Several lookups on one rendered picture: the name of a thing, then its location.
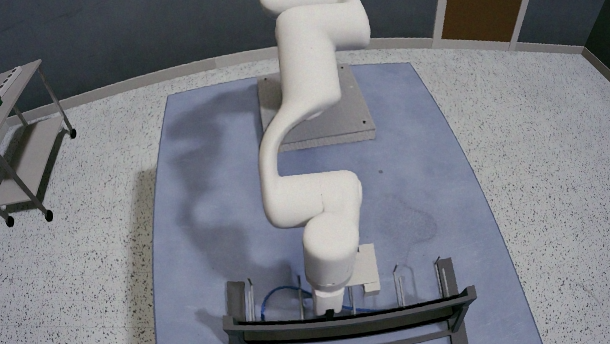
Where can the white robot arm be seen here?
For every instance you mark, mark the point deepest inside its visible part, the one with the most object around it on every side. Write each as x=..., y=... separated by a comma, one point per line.
x=307, y=38

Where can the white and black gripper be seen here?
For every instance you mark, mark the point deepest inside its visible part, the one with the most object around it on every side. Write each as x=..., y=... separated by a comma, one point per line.
x=327, y=300

